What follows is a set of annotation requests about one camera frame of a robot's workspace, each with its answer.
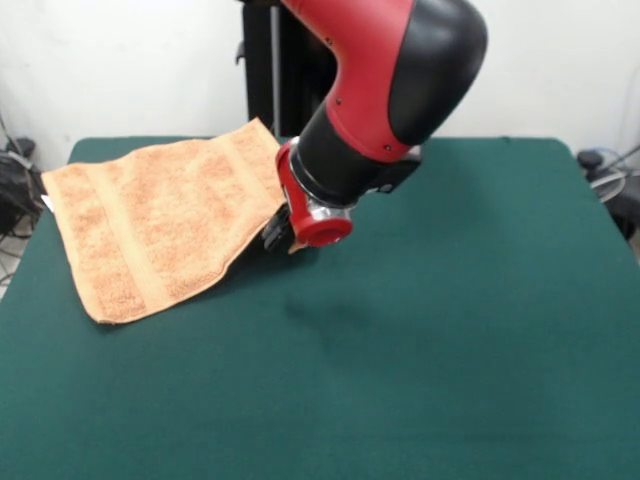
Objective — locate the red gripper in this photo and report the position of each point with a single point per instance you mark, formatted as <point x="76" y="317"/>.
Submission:
<point x="320" y="230"/>

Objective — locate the tan terry towel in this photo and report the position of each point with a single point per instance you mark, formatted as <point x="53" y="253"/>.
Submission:
<point x="160" y="215"/>

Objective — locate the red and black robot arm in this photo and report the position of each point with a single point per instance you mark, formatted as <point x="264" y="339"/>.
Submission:
<point x="390" y="85"/>

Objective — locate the dark green table cloth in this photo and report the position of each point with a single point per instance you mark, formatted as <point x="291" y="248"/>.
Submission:
<point x="450" y="325"/>

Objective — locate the dark grey stand base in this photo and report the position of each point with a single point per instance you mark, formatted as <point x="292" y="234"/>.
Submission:
<point x="15" y="175"/>
<point x="590" y="159"/>

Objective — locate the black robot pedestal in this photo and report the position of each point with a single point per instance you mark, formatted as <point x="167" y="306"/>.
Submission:
<point x="270" y="75"/>

